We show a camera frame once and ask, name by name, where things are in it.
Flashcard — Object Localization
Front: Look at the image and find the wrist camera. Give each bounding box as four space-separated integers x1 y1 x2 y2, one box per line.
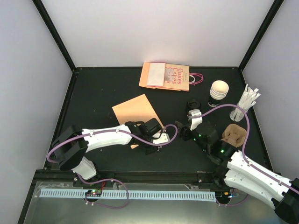
152 133 170 144
188 109 203 131

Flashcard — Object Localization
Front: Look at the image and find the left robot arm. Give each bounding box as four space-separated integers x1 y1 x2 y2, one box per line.
52 118 169 186

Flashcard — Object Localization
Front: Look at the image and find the black frame post left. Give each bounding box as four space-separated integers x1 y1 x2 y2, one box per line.
32 0 76 72

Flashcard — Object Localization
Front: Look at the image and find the orange paper bag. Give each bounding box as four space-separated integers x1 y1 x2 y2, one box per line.
112 94 163 141

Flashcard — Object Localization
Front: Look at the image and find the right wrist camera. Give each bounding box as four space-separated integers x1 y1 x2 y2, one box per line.
188 109 203 131

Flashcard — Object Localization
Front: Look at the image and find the orange flat bag stack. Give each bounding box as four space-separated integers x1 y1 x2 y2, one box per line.
139 62 166 88

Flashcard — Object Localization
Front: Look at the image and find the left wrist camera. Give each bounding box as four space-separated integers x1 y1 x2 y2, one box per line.
152 133 170 144

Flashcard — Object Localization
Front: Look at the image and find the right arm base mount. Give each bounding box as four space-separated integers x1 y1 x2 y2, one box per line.
194 173 230 190

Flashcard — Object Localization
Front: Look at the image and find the black frame post right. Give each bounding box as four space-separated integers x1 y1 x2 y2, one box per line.
238 0 284 71

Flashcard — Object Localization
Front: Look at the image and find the jar of white stirrers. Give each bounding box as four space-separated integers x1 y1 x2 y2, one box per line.
230 84 261 122

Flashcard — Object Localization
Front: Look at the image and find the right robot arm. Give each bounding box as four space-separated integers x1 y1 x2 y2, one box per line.
175 121 299 224

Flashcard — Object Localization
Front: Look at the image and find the light blue cable duct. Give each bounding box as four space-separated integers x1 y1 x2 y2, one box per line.
39 189 216 202

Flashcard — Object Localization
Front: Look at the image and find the black frame post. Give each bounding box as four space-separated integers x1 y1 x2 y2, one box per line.
32 0 76 72
238 0 284 71

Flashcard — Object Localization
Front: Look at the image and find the stack of black lids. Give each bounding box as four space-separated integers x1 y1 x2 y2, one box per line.
185 99 201 113

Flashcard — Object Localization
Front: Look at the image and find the stack of paper cups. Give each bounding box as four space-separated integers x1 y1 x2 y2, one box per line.
208 80 229 107

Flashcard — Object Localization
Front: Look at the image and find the Cakes printed paper bag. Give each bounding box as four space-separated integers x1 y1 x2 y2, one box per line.
154 63 204 91

